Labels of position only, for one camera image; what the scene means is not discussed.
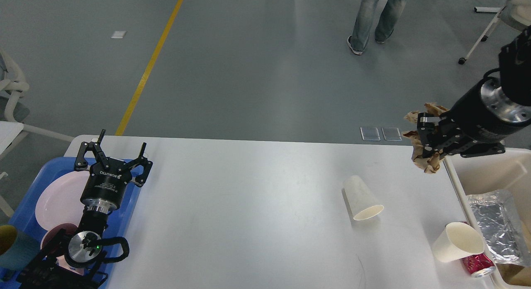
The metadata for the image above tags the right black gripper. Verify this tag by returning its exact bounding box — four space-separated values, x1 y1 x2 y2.
417 78 530 158

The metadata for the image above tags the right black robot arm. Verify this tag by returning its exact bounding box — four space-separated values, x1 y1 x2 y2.
417 27 531 159

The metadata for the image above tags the clear floor plate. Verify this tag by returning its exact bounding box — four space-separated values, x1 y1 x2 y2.
360 126 402 141

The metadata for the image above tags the pink plate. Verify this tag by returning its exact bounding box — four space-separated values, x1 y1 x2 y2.
35 171 89 231

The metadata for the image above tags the pink mug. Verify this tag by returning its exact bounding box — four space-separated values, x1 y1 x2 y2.
40 223 85 277

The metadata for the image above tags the aluminium foil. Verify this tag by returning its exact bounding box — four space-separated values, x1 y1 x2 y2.
467 189 531 267

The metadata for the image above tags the brown paper ball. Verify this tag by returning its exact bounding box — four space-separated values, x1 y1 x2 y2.
402 102 449 174

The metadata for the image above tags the white paper cup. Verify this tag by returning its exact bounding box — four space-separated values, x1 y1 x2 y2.
431 222 485 263
343 175 385 221

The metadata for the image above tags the person in blue jeans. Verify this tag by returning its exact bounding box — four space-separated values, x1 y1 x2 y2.
347 0 408 56

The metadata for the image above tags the brown paper bag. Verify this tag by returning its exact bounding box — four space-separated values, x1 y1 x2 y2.
496 264 531 287

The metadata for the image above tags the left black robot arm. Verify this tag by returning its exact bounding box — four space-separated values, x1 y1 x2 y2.
16 130 153 289

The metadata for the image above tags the red soda can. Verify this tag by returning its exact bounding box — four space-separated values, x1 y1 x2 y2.
461 253 496 278

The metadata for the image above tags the white side table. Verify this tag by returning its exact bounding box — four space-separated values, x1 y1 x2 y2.
0 121 24 218

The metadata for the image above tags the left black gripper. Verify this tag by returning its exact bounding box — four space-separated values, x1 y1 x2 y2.
74 129 153 215

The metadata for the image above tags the teal green mug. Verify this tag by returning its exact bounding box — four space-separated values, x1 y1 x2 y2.
0 224 40 283

